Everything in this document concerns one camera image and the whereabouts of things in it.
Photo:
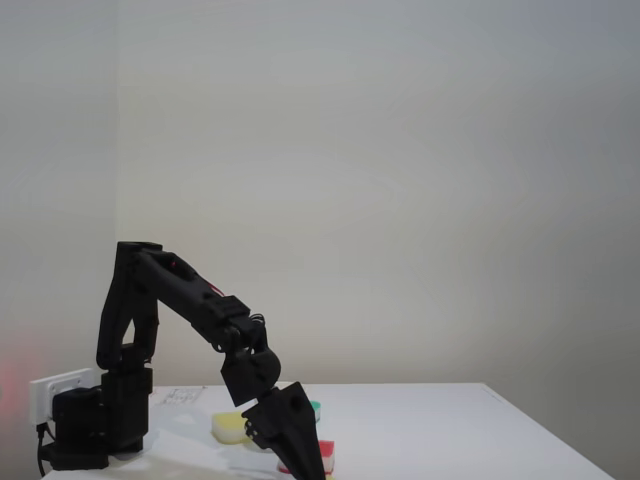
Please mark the small yellow sponge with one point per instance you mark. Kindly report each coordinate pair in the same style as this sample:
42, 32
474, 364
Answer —
227, 427

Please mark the black power adapter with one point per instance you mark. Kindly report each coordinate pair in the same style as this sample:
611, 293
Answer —
75, 412

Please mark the green and white sponge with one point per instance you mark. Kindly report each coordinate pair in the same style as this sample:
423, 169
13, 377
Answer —
316, 411

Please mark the white printed paper sheet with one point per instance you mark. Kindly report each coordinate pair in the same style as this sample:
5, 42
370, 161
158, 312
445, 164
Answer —
180, 396

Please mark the red and white sponge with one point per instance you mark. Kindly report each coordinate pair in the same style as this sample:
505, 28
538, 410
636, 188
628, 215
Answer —
327, 455

